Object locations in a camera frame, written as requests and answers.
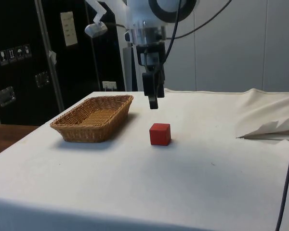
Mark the pale grey locker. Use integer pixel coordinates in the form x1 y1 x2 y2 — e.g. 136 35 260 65
194 0 265 92
117 0 196 92
263 0 289 93

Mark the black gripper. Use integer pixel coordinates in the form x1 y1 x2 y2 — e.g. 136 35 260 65
135 42 166 110

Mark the black cable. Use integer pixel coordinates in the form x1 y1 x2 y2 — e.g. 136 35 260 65
158 0 184 68
105 22 131 31
275 97 289 231
166 0 233 40

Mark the brown wicker basket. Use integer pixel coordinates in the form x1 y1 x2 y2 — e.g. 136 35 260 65
50 94 134 143

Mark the black cabinet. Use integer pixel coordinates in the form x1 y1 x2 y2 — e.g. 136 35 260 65
0 0 126 126

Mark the red cube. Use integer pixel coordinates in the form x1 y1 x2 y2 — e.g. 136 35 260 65
149 123 171 146

